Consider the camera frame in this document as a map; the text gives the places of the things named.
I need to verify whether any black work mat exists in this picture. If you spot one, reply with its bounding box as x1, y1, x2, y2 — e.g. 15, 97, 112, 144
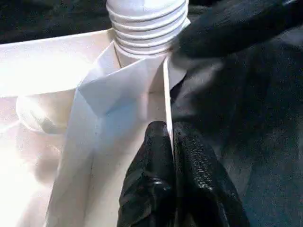
0, 0, 303, 227

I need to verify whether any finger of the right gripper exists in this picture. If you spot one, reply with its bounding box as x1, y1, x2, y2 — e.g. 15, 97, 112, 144
173, 0, 303, 60

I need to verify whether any white plastic table top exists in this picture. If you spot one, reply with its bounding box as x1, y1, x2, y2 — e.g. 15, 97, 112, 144
0, 18, 191, 227

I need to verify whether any white plastic table leg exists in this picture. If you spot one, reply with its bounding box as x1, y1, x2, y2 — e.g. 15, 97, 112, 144
105, 0, 191, 68

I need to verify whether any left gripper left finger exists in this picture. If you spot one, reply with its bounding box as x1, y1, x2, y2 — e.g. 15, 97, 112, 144
118, 121, 177, 227

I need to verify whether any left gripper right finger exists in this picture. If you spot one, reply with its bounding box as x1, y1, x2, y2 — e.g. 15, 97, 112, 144
173, 122, 250, 227

